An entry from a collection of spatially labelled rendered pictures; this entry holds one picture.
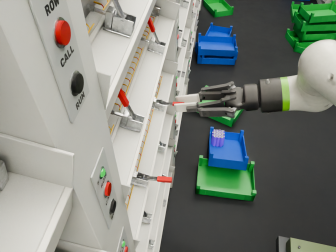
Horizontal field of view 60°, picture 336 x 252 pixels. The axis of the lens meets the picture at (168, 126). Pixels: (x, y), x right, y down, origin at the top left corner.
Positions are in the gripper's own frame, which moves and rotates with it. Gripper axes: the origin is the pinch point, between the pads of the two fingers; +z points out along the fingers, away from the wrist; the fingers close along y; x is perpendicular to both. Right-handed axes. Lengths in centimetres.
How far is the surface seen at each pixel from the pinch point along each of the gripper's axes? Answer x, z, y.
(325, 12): -78, -82, 188
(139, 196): -1.0, 8.3, -30.8
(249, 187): -85, -14, 24
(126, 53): 37.1, -3.0, -31.7
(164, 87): -0.7, 8.7, 9.8
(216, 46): -71, 6, 148
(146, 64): 19.5, 5.1, -7.2
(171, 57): 5.0, 6.2, 17.9
